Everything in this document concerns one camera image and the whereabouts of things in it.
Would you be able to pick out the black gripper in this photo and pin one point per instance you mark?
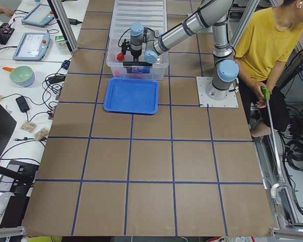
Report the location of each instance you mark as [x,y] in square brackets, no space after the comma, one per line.
[136,53]

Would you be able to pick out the red block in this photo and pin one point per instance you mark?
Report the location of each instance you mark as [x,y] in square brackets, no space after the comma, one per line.
[120,56]
[116,73]

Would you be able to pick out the clear plastic box lid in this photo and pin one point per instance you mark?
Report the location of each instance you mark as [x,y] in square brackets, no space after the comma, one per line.
[151,14]

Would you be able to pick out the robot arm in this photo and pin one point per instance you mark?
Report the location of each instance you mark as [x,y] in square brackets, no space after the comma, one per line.
[145,47]

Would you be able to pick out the blue plastic tray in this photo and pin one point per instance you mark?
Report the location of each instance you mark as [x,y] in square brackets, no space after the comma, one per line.
[130,95]

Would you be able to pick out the green white carton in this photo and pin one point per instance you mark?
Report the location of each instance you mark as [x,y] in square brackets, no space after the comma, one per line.
[60,42]

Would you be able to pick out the teach pendant tablet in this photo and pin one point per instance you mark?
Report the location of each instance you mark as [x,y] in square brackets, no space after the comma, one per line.
[40,16]
[32,47]

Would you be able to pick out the green bowl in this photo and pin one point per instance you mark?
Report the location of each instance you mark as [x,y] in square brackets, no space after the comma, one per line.
[23,76]

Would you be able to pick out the black power adapter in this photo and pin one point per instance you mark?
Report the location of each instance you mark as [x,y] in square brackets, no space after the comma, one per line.
[22,104]

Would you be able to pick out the toy carrot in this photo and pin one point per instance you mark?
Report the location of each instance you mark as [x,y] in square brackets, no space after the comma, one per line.
[8,69]

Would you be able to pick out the person in yellow shirt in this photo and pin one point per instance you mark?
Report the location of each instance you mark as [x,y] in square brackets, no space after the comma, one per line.
[261,55]

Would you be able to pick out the black box latch handle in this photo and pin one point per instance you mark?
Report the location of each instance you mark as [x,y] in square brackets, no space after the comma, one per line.
[130,64]

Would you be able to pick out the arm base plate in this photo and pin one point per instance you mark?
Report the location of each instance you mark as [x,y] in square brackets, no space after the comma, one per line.
[209,96]

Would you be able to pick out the aluminium frame post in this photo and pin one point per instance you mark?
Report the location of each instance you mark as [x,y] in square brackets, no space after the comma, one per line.
[64,25]

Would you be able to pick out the green handled grabber stick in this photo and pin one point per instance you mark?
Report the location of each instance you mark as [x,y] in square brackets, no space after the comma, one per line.
[274,141]

